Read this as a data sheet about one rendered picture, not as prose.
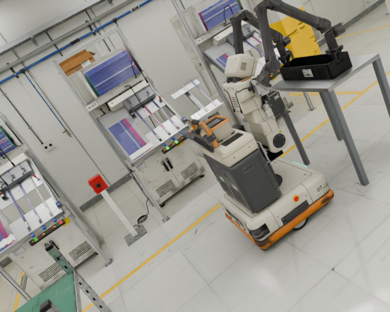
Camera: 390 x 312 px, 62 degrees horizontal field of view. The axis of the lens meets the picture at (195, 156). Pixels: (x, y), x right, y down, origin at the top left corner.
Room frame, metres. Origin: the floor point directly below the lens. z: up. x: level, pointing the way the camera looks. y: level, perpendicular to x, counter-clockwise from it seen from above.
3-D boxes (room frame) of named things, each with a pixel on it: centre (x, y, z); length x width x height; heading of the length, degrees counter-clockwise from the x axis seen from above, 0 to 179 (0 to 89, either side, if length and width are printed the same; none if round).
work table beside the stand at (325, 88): (2.30, -1.11, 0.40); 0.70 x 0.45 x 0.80; 10
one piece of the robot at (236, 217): (2.10, -0.03, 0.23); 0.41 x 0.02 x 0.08; 10
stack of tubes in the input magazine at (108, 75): (3.65, 0.31, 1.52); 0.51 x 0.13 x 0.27; 105
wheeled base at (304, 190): (2.17, -0.34, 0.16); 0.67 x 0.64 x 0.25; 100
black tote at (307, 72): (2.30, -1.08, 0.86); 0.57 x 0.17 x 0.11; 10
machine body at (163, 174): (3.76, 0.40, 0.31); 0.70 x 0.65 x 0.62; 105
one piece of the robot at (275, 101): (2.22, -0.63, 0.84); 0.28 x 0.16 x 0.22; 10
